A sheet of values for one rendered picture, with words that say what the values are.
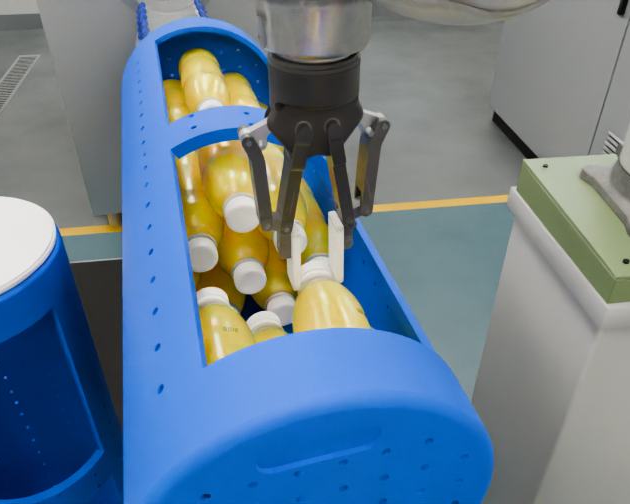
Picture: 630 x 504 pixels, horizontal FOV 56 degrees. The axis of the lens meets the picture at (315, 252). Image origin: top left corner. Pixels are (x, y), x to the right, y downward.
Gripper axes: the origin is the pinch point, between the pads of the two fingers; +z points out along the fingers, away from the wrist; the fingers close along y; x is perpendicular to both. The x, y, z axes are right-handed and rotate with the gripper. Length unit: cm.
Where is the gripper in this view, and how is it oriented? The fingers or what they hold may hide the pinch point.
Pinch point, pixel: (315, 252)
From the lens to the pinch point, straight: 59.9
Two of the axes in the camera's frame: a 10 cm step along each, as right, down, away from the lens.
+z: 0.0, 8.0, 6.0
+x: 2.6, 5.8, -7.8
